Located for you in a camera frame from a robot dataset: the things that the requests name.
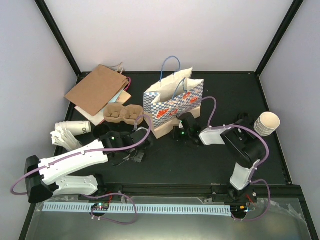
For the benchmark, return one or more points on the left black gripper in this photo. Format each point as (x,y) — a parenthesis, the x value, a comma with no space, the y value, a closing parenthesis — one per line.
(139,157)

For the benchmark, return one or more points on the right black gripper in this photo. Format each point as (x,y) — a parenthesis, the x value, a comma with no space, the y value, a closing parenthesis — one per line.
(175,134)

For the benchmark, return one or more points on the blue checkered paper bag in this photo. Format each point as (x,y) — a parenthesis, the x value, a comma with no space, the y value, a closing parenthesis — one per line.
(170,97)

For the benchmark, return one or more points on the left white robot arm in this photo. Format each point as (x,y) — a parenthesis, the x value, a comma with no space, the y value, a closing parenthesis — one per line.
(52,176)

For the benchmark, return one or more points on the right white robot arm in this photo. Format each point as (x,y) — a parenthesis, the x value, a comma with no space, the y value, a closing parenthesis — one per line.
(248,148)

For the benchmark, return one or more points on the remaining pulp cup carriers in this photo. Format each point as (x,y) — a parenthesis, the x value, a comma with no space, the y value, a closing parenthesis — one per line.
(116,113)

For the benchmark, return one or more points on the small circuit board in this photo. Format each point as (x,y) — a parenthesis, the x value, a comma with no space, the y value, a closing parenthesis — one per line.
(100,207)

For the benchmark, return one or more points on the left stack of paper cups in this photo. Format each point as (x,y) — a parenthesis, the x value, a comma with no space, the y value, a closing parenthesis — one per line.
(77,128)

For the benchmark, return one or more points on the stack of paper cups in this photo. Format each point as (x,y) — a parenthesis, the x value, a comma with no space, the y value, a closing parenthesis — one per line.
(77,128)
(266,124)

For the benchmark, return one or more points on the brown kraft paper bag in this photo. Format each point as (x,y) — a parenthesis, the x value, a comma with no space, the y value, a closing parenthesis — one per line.
(94,92)

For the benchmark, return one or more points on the right stack of paper cups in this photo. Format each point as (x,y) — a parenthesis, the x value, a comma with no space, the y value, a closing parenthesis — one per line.
(266,124)

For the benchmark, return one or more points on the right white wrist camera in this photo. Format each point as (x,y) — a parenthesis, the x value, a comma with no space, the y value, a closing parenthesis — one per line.
(180,122)

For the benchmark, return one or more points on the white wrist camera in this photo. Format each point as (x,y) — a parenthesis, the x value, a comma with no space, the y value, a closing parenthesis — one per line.
(180,122)
(137,128)

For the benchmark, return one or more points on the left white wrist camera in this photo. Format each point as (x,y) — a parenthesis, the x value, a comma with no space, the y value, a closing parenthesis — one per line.
(137,128)

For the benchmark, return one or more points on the light blue cable duct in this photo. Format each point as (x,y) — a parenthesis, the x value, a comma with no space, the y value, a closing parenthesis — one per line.
(120,208)

